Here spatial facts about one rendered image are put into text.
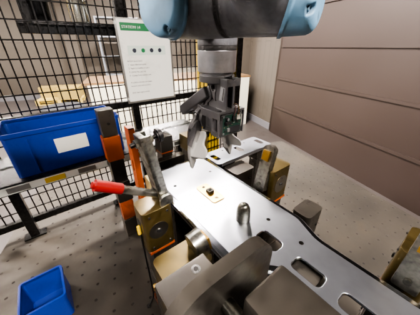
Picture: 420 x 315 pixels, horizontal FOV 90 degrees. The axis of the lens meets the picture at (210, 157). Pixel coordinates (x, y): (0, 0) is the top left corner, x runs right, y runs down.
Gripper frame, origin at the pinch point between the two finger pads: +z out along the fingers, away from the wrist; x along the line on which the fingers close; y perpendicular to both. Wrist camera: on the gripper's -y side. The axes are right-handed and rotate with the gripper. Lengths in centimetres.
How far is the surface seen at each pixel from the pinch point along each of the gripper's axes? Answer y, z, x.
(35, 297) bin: -21, 40, -48
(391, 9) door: -41, -52, 234
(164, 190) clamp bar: 1.9, 2.6, -14.1
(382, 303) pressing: 39.4, 10.7, 4.1
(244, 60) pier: -273, 4, 299
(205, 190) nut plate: -0.5, 10.5, -1.0
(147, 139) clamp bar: 1.7, -9.8, -15.9
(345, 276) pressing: 33.9, 10.8, 4.2
